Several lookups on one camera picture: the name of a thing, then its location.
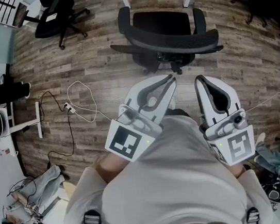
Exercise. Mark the person's grey shirt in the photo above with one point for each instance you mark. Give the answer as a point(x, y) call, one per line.
point(171, 182)

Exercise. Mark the white power strip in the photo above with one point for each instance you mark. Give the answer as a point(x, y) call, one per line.
point(69, 107)

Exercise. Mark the person's right forearm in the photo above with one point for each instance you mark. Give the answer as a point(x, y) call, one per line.
point(237, 170)

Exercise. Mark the small red white box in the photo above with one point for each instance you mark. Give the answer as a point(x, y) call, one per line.
point(5, 151)

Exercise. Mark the white side table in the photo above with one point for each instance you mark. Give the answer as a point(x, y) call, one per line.
point(38, 119)

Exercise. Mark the black mesh office chair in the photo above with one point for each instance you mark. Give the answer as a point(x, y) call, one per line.
point(171, 42)

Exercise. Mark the light wooden board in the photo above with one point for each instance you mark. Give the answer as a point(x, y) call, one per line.
point(70, 189)

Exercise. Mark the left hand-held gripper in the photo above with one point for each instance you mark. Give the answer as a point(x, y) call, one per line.
point(124, 140)

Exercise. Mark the white phone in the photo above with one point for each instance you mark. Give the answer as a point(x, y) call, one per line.
point(51, 17)

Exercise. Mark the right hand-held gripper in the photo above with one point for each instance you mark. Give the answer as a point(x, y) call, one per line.
point(239, 146)

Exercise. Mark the person's left forearm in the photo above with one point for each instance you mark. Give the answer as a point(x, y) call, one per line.
point(114, 166)

